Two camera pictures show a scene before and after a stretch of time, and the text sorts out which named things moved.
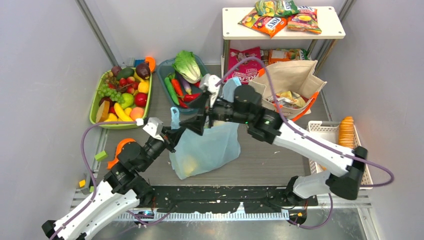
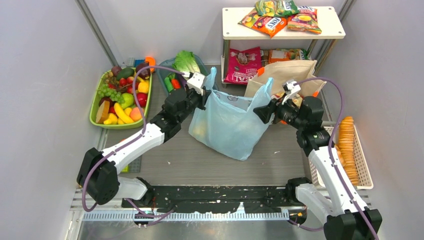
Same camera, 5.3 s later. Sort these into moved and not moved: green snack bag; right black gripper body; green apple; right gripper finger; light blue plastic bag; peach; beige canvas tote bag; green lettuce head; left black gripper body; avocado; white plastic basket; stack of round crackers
Moved: right gripper finger; left black gripper body; light blue plastic bag; right black gripper body
Not moved: avocado; stack of round crackers; green lettuce head; beige canvas tote bag; white plastic basket; green snack bag; peach; green apple
